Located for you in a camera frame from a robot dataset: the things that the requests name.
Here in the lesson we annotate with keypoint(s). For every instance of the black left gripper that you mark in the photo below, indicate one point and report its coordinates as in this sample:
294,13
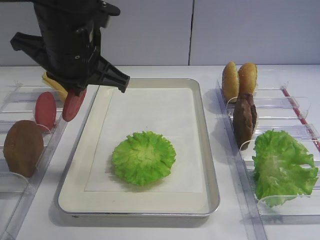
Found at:
69,47

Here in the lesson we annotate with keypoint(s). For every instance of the red tomato slice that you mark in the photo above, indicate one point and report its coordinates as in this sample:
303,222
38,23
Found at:
72,104
45,111

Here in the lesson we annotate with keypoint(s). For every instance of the yellow cheese slices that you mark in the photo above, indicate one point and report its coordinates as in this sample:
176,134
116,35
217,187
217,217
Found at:
56,86

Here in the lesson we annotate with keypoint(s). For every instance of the red tomato slice in rack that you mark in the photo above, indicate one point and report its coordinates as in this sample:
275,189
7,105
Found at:
45,111

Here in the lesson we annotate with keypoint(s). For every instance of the green lettuce on tray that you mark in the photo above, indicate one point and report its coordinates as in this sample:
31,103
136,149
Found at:
143,158

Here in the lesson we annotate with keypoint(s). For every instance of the brown meat patty, rear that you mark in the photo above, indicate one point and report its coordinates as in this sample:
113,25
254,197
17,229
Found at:
251,107

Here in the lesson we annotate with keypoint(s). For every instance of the brown meat patty, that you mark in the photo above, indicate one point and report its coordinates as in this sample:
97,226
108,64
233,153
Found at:
251,107
242,123

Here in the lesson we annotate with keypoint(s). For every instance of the brown meat patty, front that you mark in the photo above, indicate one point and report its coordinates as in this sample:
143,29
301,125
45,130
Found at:
242,123

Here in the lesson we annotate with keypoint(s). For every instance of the green lettuce leaf in rack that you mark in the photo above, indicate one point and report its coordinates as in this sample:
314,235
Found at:
283,168

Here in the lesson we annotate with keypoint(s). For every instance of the clear acrylic rack, left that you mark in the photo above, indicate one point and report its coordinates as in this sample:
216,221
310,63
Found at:
17,102

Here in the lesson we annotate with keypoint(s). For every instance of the clear acrylic rack, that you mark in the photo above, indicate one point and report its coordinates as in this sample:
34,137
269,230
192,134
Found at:
17,102
277,109

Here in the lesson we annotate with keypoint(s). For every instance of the white paper tray liner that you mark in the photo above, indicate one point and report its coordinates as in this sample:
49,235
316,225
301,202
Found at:
166,111

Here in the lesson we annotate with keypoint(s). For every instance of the metal baking tray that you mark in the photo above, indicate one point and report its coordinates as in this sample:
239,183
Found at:
75,199

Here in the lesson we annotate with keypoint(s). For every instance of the burger bun half, left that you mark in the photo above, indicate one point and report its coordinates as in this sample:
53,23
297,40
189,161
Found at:
230,82

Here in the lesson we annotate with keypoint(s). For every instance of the burger bun half, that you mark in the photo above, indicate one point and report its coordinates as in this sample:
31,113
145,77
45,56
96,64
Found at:
230,82
248,74

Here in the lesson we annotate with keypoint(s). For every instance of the burger bun half, right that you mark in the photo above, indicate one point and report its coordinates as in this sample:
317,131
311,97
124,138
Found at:
248,74

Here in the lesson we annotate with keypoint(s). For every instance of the clear acrylic rack, right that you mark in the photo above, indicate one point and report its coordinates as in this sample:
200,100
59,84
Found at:
277,109

